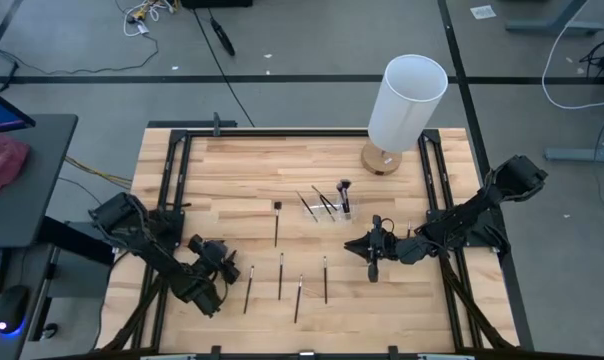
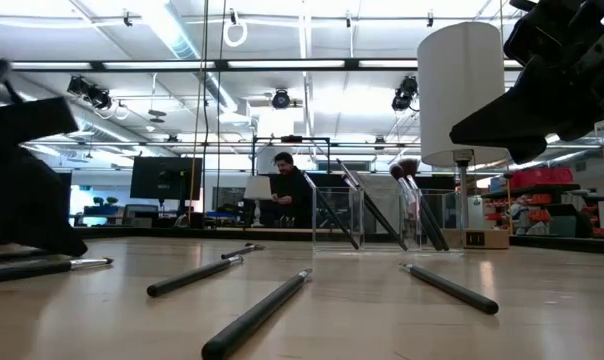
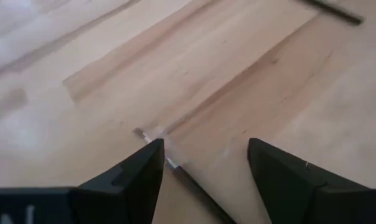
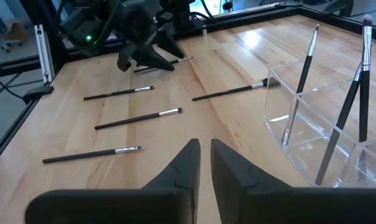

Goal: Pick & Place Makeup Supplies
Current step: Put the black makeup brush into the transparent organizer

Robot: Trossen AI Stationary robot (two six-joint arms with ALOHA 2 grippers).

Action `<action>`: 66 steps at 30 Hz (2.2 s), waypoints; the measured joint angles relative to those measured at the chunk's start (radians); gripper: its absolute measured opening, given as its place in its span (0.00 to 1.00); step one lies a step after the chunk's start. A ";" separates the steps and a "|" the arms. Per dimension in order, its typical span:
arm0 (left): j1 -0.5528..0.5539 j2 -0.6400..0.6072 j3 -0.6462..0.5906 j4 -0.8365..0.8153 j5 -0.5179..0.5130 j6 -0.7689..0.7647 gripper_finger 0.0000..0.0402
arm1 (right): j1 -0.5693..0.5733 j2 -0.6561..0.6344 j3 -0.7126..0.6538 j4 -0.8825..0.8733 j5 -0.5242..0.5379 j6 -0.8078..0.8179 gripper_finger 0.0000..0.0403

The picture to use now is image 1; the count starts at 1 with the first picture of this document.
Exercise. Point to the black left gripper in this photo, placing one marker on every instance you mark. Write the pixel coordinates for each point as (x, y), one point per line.
(216, 255)

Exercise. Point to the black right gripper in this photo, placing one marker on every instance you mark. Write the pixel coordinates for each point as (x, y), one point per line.
(382, 247)

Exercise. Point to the fan head makeup brush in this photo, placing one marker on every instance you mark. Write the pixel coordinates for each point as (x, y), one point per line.
(340, 188)

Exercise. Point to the square head makeup brush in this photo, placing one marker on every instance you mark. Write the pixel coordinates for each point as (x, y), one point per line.
(276, 225)

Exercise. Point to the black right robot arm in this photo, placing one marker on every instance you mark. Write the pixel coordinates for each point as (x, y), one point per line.
(472, 210)

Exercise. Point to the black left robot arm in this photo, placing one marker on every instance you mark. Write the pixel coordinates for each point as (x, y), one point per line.
(157, 255)

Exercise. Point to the clear acrylic brush organizer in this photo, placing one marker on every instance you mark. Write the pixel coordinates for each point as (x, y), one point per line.
(332, 217)

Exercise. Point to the black table clamp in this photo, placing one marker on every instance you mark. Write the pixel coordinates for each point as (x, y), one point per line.
(393, 351)
(216, 125)
(215, 351)

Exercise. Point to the black desk crossbeam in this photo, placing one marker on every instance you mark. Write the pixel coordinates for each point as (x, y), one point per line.
(77, 245)

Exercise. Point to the white shade wooden table lamp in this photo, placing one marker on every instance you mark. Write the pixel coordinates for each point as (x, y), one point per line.
(407, 100)

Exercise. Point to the grey desk leg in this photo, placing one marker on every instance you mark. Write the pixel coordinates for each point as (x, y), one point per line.
(43, 295)

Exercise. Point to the black desk caster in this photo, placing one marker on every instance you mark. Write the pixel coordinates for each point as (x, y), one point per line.
(49, 330)

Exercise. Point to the black side desk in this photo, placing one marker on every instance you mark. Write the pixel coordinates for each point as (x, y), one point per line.
(37, 175)

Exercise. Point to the black computer mouse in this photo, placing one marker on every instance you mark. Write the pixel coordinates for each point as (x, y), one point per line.
(12, 310)

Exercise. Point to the grey desk foot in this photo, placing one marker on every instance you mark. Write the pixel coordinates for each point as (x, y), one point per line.
(577, 153)
(552, 26)

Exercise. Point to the black box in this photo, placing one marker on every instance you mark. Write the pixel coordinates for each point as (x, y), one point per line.
(217, 3)

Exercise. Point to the white paper label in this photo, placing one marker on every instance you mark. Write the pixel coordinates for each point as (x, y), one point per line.
(483, 11)

